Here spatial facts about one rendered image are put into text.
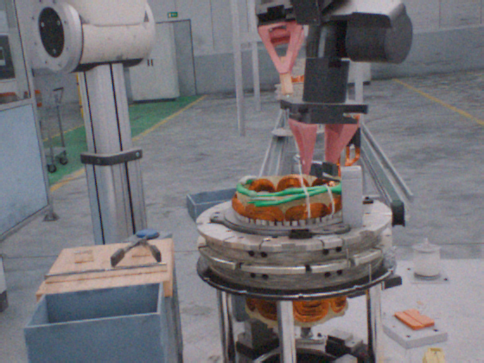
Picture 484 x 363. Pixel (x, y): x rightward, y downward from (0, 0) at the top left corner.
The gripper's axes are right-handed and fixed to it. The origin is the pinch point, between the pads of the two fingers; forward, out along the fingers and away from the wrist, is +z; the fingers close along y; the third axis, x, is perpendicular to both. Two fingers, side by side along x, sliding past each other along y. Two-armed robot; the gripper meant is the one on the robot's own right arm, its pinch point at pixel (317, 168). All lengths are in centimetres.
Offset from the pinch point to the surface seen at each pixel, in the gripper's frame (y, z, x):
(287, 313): -1.8, 22.9, 2.9
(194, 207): -10.2, 17.3, 42.3
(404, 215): 80, 43, 123
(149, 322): -23.6, 17.9, -9.0
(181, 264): 23, 127, 298
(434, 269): 50, 35, 51
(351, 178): 7.3, 2.6, 5.3
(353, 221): 8.3, 9.3, 5.0
